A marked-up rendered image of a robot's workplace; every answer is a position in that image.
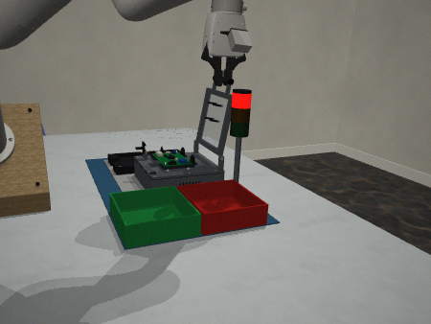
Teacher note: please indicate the green open-top bin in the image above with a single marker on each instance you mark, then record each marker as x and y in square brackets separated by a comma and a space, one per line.
[153, 216]

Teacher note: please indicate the red open bin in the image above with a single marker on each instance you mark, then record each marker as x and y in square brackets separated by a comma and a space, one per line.
[225, 205]

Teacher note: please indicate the green circuit board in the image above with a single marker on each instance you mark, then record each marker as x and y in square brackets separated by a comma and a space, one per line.
[171, 158]

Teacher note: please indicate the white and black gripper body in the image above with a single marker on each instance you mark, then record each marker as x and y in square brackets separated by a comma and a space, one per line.
[218, 43]

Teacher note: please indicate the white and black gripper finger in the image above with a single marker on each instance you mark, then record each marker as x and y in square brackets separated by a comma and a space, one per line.
[216, 64]
[231, 63]

